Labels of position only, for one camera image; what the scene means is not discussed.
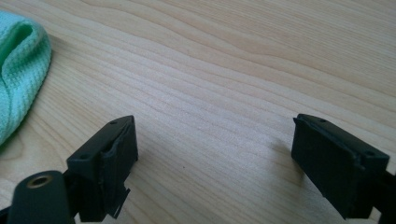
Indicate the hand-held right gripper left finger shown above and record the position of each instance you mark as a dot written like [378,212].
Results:
[102,168]

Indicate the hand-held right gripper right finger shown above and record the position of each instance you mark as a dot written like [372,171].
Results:
[333,168]

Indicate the mint green waffle cloth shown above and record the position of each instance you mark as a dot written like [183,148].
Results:
[19,74]

